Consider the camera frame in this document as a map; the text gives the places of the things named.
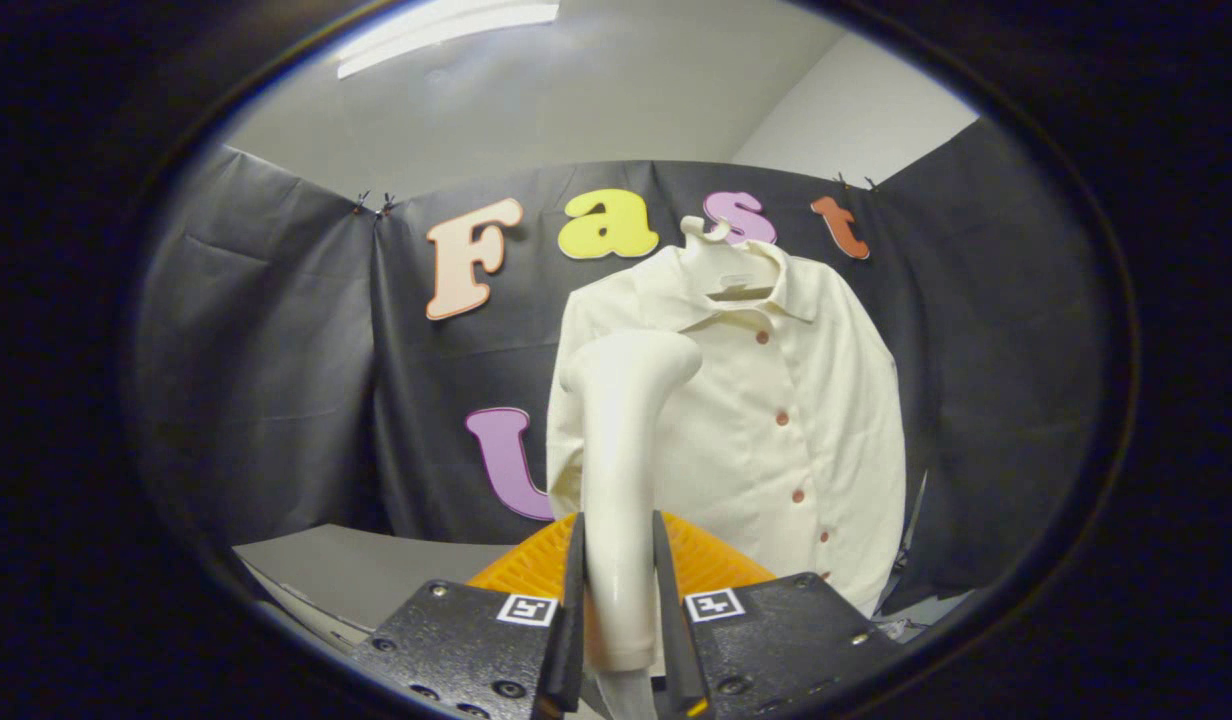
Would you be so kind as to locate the white clothes hanger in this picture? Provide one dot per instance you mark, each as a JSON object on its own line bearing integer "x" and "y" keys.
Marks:
{"x": 721, "y": 268}

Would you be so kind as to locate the cream button-up shirt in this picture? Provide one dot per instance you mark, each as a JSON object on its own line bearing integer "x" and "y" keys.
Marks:
{"x": 766, "y": 450}

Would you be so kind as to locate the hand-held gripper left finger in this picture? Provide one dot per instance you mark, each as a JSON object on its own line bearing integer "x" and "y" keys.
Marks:
{"x": 574, "y": 625}

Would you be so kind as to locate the black backdrop cloth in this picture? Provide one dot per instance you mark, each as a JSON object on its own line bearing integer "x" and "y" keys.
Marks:
{"x": 276, "y": 380}

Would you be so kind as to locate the ceiling light panel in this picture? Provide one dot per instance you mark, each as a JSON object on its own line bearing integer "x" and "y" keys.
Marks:
{"x": 446, "y": 25}

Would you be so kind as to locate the grey and white cabinet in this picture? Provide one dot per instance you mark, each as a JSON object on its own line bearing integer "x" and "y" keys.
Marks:
{"x": 376, "y": 570}

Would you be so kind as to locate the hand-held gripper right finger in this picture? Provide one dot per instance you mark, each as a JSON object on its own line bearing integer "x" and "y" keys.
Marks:
{"x": 668, "y": 625}

